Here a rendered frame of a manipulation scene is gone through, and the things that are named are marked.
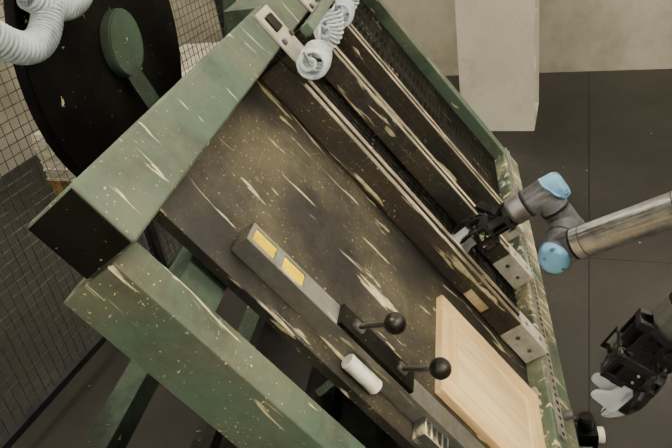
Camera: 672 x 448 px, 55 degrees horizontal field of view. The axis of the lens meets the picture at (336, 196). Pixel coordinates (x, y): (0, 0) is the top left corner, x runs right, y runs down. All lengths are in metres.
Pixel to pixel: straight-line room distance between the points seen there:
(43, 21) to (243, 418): 0.92
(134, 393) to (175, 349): 1.37
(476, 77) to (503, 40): 0.36
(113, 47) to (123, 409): 1.11
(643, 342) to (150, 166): 0.75
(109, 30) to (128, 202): 1.00
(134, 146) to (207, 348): 0.28
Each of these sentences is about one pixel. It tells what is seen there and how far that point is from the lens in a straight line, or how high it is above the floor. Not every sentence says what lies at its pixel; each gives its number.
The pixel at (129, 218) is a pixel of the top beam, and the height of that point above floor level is 1.87.
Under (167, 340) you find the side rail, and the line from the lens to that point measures 0.88.
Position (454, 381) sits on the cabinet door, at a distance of 1.46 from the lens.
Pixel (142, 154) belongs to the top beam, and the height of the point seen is 1.90.
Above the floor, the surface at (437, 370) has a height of 1.44.
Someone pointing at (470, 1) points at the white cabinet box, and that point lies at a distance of 5.17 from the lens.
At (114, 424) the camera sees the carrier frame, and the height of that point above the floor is 0.79.
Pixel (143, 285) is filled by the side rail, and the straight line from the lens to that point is 0.85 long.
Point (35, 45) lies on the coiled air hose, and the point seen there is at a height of 1.97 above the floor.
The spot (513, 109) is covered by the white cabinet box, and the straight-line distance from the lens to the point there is 5.40.
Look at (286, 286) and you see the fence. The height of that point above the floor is 1.59.
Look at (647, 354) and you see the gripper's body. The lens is 1.09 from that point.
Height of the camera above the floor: 2.23
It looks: 28 degrees down
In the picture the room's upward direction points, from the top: 9 degrees counter-clockwise
